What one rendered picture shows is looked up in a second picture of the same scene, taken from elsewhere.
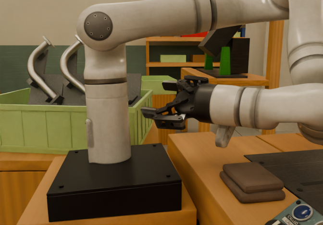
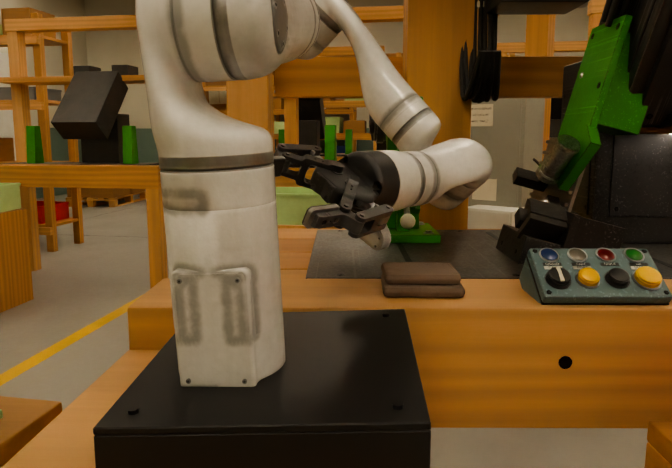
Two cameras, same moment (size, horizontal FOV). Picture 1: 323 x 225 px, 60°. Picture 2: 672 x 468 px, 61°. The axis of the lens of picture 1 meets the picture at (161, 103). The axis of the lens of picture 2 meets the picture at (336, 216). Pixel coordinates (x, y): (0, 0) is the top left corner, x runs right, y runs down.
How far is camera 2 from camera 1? 0.71 m
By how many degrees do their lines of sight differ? 77
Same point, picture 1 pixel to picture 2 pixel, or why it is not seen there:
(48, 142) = not seen: outside the picture
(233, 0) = not seen: hidden behind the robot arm
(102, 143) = (277, 316)
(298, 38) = (399, 87)
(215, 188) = (419, 303)
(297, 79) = (423, 137)
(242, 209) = (475, 300)
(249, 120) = (430, 193)
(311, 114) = (484, 169)
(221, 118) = (408, 197)
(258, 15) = not seen: hidden behind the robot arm
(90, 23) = (276, 7)
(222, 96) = (406, 164)
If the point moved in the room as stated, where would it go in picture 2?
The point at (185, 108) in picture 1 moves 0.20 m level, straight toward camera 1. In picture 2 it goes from (370, 194) to (569, 200)
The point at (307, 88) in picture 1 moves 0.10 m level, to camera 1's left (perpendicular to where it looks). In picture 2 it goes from (462, 144) to (464, 145)
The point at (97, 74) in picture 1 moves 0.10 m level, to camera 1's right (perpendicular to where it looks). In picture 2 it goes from (265, 139) to (299, 138)
